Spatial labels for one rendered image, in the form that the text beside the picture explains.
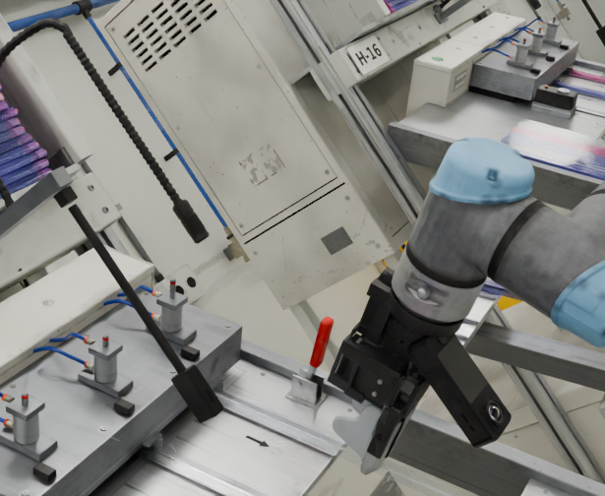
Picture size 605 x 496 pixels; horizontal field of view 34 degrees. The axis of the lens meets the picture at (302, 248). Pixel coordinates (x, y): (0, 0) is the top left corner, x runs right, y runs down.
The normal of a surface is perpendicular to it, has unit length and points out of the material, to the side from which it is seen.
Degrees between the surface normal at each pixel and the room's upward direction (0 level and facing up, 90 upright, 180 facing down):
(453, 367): 86
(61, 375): 45
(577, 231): 50
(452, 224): 82
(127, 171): 90
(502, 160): 56
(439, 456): 90
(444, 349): 86
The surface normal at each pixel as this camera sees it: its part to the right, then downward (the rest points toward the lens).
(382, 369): -0.48, 0.38
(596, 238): 0.18, -0.67
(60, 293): 0.10, -0.87
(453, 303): 0.20, 0.60
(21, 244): 0.69, -0.40
